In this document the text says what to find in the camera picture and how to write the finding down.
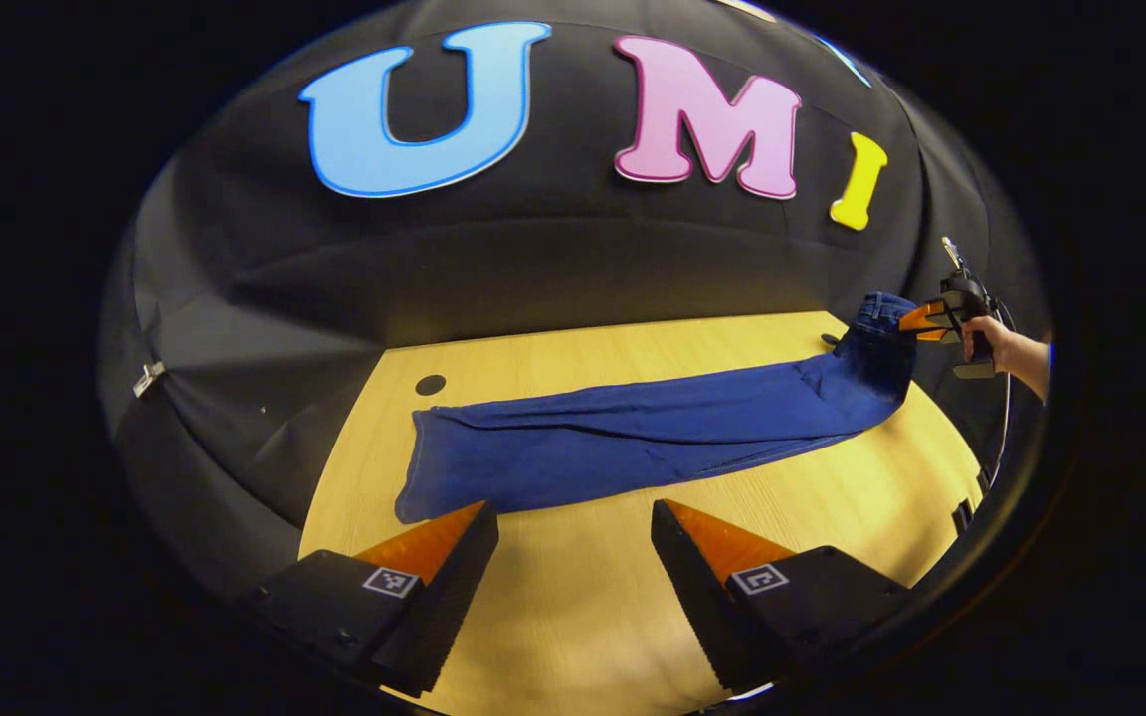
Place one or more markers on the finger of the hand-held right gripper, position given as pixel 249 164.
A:
pixel 923 316
pixel 934 335

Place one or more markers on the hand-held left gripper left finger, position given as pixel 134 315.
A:
pixel 454 597

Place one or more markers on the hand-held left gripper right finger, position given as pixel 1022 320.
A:
pixel 692 587

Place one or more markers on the blue denim jeans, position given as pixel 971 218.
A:
pixel 633 438

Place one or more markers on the white backdrop clip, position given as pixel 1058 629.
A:
pixel 148 379

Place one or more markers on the black table edge bracket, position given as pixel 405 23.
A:
pixel 963 515

